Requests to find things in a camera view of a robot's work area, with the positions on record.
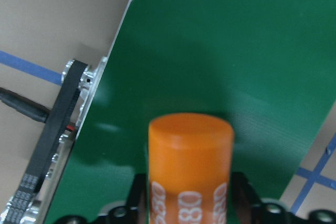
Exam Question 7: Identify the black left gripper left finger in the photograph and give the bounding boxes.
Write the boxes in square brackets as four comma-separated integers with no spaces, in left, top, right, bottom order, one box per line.
[126,174,148,224]

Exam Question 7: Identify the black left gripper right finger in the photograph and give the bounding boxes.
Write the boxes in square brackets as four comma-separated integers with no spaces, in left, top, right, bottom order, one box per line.
[231,172,262,224]

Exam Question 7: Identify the orange cylinder with white numbers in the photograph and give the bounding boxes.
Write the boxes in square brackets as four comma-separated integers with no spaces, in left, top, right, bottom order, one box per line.
[149,113,234,223]

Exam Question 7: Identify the green conveyor belt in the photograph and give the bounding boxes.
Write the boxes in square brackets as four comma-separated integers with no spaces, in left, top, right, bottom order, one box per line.
[0,0,336,224]

